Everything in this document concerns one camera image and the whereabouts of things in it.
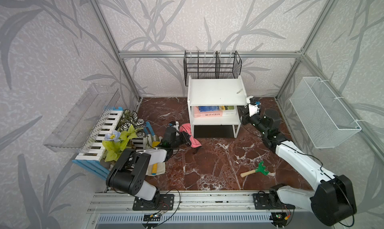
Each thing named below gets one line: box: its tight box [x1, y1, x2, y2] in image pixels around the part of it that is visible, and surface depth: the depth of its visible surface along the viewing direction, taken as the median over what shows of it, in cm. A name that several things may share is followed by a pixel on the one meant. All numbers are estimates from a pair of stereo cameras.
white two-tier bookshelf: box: [187, 75, 248, 139], surface depth 78 cm
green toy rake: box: [240, 160, 270, 178], surface depth 85 cm
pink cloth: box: [179, 123, 202, 148], surface depth 91 cm
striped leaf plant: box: [115, 109, 149, 138], surface depth 75 cm
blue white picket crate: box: [72, 106, 149, 180], surface depth 65 cm
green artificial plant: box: [102, 124, 143, 162], surface depth 68 cm
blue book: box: [198, 106, 220, 112], surface depth 86 cm
